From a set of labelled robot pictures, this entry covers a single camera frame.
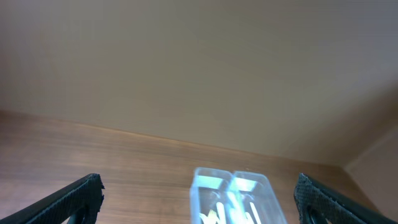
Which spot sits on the clear left plastic container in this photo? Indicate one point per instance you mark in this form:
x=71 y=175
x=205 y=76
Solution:
x=208 y=187

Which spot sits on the light blue plastic fork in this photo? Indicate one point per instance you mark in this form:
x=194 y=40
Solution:
x=221 y=213

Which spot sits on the clear right plastic container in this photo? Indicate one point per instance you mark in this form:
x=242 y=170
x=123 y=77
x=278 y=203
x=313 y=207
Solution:
x=256 y=188

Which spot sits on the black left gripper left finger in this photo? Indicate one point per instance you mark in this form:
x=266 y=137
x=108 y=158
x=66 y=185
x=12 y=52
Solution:
x=79 y=202

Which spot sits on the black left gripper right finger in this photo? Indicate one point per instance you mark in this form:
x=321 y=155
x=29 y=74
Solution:
x=317 y=204

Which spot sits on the white spoon crossed small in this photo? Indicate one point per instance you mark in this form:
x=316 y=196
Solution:
x=254 y=218

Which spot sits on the clear plastic container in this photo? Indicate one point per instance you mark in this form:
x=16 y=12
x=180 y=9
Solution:
x=256 y=188
x=208 y=187

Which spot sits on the yellow plastic fork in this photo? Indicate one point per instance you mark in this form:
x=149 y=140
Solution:
x=210 y=218

